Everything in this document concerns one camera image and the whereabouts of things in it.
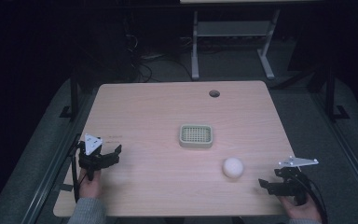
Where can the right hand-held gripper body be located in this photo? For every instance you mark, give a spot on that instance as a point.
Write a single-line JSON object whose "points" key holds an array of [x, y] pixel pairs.
{"points": [[296, 183]]}

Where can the aluminium frame rail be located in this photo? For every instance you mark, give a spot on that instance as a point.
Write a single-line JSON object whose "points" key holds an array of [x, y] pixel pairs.
{"points": [[54, 168], [348, 149]]}

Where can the person's right hand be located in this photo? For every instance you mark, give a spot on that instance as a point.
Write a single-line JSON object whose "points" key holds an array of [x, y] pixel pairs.
{"points": [[303, 213]]}

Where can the pale green mesh basket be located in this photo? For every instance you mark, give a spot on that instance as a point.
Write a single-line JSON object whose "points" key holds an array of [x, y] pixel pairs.
{"points": [[195, 136]]}

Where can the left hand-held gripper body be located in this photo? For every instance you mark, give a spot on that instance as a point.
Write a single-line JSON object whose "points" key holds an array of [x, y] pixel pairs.
{"points": [[90, 146]]}

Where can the white round soap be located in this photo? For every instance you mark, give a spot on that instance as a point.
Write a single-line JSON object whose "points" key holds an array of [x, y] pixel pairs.
{"points": [[233, 168]]}

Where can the person's left hand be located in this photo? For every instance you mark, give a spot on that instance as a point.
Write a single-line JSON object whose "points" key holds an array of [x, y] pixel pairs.
{"points": [[89, 188]]}

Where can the white metal desk frame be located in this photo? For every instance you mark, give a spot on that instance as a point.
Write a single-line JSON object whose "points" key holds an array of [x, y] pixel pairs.
{"points": [[230, 28]]}

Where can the black metal stand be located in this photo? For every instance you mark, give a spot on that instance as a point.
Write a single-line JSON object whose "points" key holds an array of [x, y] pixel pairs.
{"points": [[330, 93], [74, 96]]}

